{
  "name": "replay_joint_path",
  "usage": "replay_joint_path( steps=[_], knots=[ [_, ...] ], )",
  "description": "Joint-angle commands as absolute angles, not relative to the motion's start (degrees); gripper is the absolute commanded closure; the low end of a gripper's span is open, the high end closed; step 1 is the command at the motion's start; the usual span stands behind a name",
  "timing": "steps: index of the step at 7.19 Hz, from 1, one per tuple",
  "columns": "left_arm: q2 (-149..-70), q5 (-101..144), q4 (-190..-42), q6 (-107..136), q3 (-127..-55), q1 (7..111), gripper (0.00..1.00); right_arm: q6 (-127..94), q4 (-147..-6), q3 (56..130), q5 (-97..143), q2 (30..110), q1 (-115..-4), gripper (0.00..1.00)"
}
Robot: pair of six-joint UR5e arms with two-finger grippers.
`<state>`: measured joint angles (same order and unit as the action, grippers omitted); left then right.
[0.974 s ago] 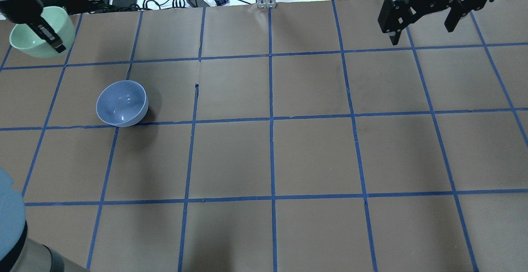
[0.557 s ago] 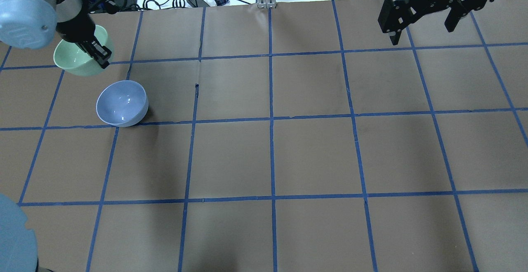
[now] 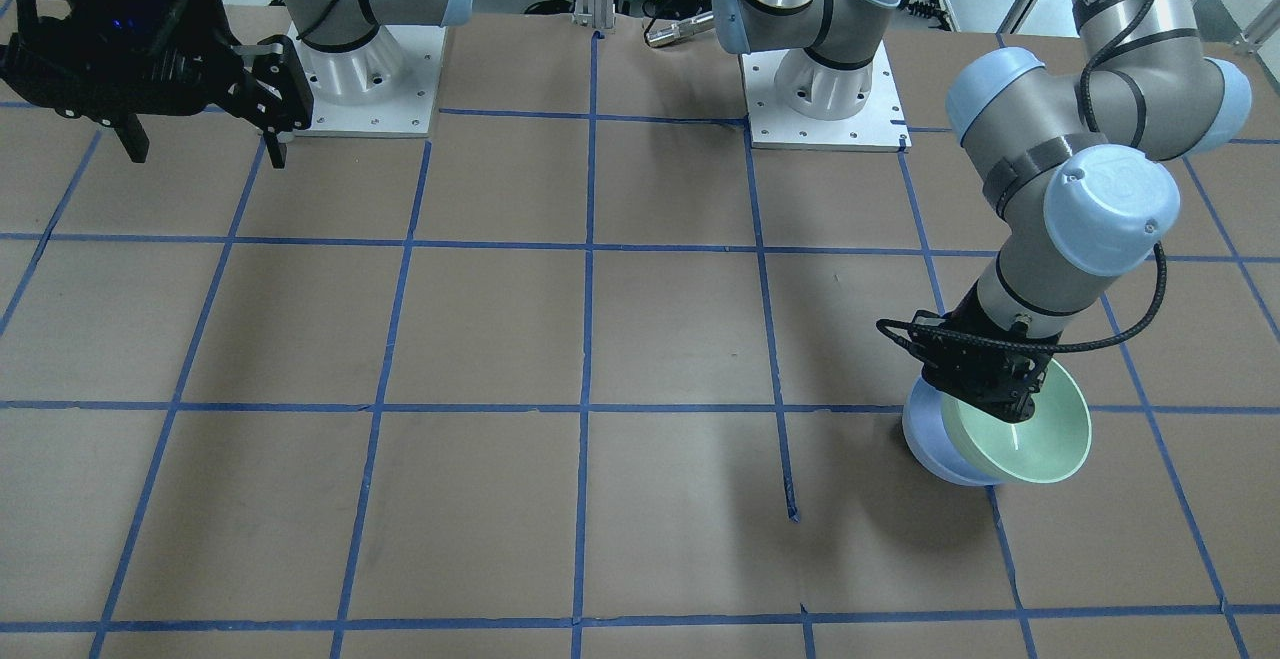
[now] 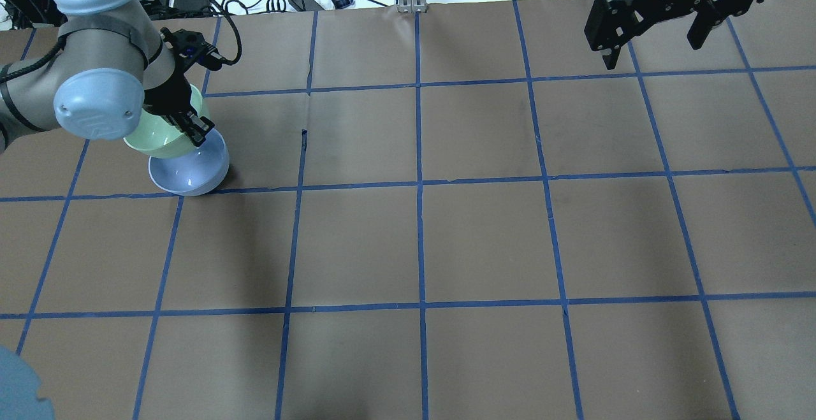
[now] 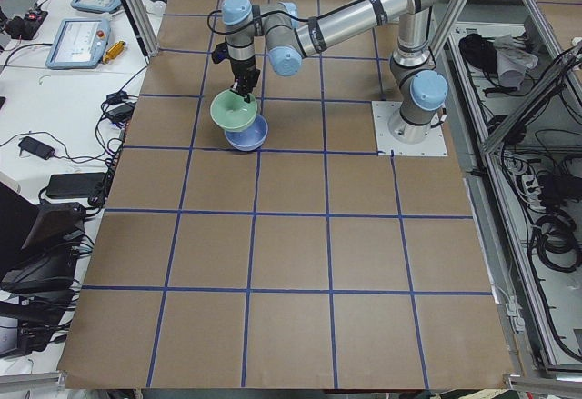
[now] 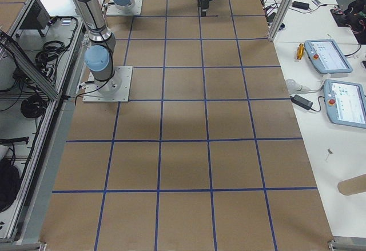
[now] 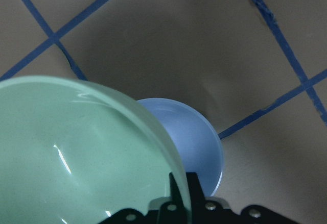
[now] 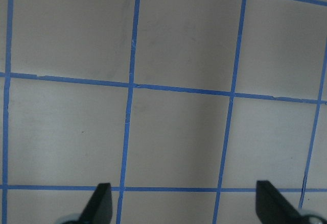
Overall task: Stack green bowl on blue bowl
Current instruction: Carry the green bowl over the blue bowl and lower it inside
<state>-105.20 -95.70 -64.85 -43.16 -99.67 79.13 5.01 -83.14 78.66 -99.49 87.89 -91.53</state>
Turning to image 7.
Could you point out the blue bowl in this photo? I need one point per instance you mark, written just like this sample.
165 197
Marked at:
196 140

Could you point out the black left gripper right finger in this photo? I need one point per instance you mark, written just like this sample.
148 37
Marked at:
216 210

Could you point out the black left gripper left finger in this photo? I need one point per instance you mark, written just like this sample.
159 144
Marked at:
171 210

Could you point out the green bowl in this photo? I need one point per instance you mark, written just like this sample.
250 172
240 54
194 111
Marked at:
78 152

